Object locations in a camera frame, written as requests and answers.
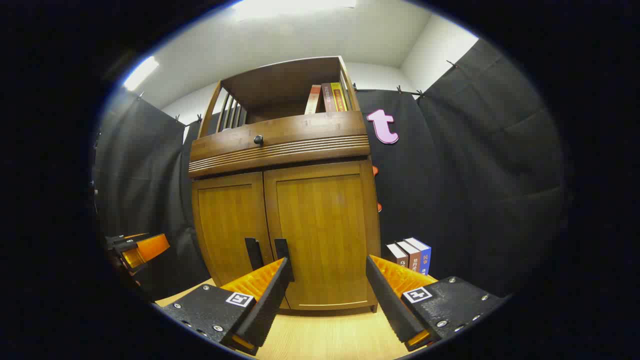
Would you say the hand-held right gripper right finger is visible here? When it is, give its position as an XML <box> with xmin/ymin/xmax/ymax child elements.
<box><xmin>365</xmin><ymin>254</ymin><xmax>507</xmax><ymax>352</ymax></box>

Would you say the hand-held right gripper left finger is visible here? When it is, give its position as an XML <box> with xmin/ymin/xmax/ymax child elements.
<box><xmin>161</xmin><ymin>257</ymin><xmax>295</xmax><ymax>357</ymax></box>

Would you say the wooden double-door shoe cabinet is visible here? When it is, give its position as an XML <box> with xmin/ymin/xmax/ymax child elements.
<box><xmin>188</xmin><ymin>55</ymin><xmax>382</xmax><ymax>313</ymax></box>

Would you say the wooden cabinet drawer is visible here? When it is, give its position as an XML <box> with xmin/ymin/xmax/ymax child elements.
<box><xmin>188</xmin><ymin>111</ymin><xmax>371</xmax><ymax>179</ymax></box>

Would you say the dark brown book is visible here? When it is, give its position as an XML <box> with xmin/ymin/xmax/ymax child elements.
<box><xmin>386</xmin><ymin>243</ymin><xmax>410</xmax><ymax>267</ymax></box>

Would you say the reddish brown book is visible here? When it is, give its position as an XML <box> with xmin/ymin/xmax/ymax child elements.
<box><xmin>396</xmin><ymin>240</ymin><xmax>422</xmax><ymax>271</ymax></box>

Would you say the blue book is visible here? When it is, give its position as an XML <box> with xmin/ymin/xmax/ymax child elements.
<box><xmin>404</xmin><ymin>237</ymin><xmax>432</xmax><ymax>276</ymax></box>

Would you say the black backdrop cloth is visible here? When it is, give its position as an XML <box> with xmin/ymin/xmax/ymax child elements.
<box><xmin>92</xmin><ymin>39</ymin><xmax>568</xmax><ymax>301</ymax></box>

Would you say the small ceiling light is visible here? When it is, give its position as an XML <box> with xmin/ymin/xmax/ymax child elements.
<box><xmin>122</xmin><ymin>56</ymin><xmax>160</xmax><ymax>92</ymax></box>

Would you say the dark red book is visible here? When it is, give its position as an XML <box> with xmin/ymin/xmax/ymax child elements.
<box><xmin>321</xmin><ymin>82</ymin><xmax>339</xmax><ymax>113</ymax></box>

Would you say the yellow book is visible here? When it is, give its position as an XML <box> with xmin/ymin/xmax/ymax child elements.
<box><xmin>330</xmin><ymin>82</ymin><xmax>348</xmax><ymax>112</ymax></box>

